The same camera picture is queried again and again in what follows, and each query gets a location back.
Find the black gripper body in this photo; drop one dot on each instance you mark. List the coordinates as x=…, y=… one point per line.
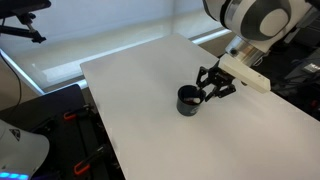
x=218, y=77

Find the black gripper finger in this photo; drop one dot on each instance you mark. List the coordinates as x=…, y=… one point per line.
x=221, y=91
x=200, y=82

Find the white marker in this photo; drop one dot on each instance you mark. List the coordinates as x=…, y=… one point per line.
x=192, y=100

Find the dark blue mug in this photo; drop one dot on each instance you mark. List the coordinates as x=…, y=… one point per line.
x=186, y=108

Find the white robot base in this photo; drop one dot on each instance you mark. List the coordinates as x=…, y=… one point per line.
x=21, y=153

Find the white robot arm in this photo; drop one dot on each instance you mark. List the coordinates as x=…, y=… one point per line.
x=257, y=25

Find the orange black clamp left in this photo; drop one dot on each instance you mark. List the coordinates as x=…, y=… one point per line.
x=73, y=114

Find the orange black clamp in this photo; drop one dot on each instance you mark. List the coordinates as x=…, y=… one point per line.
x=73, y=114
x=84, y=165

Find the black side table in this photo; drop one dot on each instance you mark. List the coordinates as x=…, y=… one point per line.
x=70, y=141

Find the orange black clamp right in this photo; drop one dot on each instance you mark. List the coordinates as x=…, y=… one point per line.
x=84, y=165

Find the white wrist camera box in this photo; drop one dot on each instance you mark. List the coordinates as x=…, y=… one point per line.
x=244, y=73

